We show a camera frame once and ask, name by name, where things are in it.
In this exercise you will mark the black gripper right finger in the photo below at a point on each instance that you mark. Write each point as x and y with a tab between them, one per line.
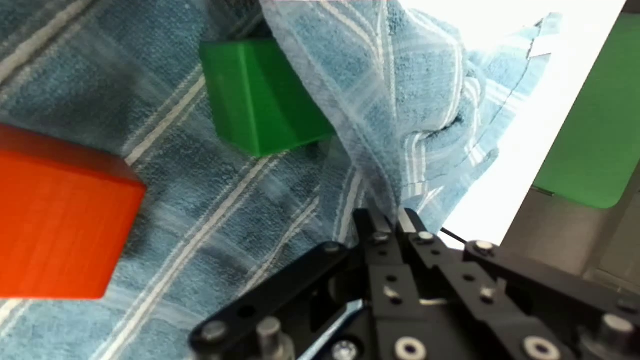
436	266

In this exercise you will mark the green chair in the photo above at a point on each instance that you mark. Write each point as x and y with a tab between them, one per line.
592	112

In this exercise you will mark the blue striped cloth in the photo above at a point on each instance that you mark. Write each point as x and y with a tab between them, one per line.
220	213

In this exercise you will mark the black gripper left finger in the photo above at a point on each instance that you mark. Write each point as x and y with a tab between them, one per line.
381	266

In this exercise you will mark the green cube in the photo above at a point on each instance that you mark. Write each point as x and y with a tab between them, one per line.
261	93

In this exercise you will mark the red cube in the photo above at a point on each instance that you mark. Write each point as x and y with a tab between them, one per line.
61	213

